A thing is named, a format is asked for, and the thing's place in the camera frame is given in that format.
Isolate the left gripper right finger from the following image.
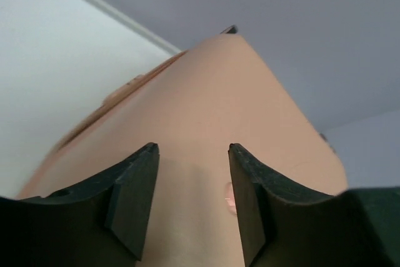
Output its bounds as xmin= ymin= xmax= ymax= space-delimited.
xmin=228 ymin=143 xmax=341 ymax=266

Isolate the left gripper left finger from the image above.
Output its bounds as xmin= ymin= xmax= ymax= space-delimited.
xmin=18 ymin=143 xmax=159 ymax=266

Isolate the pink hard-shell suitcase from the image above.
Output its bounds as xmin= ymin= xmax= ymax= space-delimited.
xmin=1 ymin=33 xmax=347 ymax=266

